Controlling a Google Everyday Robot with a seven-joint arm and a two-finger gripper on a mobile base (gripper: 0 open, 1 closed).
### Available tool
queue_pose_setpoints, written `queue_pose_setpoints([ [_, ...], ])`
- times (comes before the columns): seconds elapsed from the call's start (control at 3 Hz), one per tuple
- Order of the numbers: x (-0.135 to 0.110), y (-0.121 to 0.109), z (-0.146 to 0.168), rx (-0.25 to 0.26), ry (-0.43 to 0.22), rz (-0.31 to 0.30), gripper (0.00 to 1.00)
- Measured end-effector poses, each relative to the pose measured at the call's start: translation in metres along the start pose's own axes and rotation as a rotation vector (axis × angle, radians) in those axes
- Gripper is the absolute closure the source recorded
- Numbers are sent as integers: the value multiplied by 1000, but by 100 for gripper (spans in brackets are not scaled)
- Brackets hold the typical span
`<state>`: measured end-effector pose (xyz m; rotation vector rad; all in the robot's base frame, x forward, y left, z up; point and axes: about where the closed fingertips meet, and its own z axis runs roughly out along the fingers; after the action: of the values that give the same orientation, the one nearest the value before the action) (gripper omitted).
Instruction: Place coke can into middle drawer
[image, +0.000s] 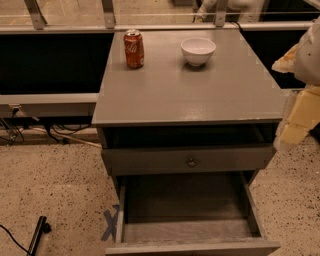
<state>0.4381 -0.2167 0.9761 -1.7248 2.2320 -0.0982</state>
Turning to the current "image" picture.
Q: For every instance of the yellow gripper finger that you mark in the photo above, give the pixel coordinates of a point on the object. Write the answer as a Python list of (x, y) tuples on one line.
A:
[(286, 63), (301, 114)]

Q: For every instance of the red coke can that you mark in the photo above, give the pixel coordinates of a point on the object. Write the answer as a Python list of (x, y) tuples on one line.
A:
[(134, 49)]

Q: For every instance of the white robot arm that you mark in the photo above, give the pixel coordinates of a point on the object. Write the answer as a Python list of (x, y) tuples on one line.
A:
[(307, 63)]

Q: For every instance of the grey drawer cabinet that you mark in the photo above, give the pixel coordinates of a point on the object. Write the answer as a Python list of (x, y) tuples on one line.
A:
[(230, 101)]

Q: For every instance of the top grey drawer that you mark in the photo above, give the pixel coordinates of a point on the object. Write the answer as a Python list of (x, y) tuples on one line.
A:
[(145, 161)]

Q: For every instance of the round metal drawer knob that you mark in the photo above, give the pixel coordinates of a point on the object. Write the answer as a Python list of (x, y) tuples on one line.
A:
[(191, 163)]

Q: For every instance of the open middle grey drawer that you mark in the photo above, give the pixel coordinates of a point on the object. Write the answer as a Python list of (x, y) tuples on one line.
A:
[(201, 214)]

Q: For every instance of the white ceramic bowl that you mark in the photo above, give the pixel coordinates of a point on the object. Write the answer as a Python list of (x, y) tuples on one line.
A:
[(197, 51)]

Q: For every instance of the blue tape cross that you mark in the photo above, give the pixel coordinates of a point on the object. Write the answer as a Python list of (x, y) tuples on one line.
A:
[(111, 220)]

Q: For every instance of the black bar on floor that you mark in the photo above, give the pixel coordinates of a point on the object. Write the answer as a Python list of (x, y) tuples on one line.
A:
[(42, 227)]

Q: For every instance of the metal railing frame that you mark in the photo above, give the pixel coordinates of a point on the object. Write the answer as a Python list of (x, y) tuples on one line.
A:
[(44, 17)]

